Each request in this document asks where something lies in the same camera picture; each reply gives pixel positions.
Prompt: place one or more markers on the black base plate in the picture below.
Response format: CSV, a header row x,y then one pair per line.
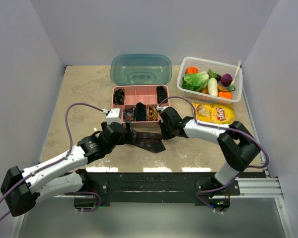
x,y
107,188

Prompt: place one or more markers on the orange toy pumpkin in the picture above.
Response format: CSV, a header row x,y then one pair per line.
x,y
191,70

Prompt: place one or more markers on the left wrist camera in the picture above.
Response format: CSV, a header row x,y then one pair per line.
x,y
113,115

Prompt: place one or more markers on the pink divided organizer box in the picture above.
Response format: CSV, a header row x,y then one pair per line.
x,y
145,94

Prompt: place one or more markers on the yellow patterned rolled tie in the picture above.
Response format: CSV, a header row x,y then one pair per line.
x,y
152,114

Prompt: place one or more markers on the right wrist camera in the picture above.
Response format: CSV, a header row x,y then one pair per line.
x,y
160,108

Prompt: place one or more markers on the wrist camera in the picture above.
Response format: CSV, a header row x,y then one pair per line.
x,y
160,108
113,115

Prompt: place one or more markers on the teal translucent plastic lid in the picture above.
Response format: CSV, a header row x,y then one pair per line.
x,y
140,69

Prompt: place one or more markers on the toy green onion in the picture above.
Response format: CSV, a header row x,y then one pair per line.
x,y
231,87

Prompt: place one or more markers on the green toy lettuce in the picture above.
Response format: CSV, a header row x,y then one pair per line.
x,y
195,81

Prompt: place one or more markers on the dark green rolled tie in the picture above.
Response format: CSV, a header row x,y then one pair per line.
x,y
140,112

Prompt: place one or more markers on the black gold patterned rolled tie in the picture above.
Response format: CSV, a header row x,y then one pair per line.
x,y
119,97

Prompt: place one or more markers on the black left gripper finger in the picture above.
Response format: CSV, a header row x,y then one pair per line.
x,y
128,127
129,138

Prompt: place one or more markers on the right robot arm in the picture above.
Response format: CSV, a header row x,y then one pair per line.
x,y
234,140

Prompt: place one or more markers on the purple toy cabbage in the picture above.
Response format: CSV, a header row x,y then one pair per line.
x,y
226,80

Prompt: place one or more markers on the dark toy eggplant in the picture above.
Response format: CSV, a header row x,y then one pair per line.
x,y
212,74

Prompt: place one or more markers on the navy orange floral rolled tie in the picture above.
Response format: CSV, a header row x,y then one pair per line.
x,y
129,114

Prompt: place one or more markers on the maroon blue-flowered tie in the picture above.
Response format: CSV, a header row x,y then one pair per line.
x,y
149,141

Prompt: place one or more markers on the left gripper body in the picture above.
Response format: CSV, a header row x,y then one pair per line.
x,y
121,142

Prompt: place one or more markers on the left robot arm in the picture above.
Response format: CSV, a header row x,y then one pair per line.
x,y
23,189

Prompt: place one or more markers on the dark dotted rolled tie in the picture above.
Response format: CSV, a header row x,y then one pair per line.
x,y
161,93

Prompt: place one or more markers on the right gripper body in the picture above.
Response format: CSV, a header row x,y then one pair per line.
x,y
161,121

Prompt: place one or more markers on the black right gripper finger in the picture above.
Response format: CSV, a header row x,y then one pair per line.
x,y
164,133
174,133

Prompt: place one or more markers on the white plastic basket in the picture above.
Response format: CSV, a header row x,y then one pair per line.
x,y
217,67

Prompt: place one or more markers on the white toy cabbage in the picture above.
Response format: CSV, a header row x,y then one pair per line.
x,y
212,87

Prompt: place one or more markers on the yellow toy vegetable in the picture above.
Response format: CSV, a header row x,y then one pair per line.
x,y
205,90

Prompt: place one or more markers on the yellow chips bag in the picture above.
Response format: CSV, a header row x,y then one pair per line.
x,y
215,113

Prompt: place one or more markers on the orange toy carrot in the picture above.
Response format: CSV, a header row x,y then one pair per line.
x,y
225,94

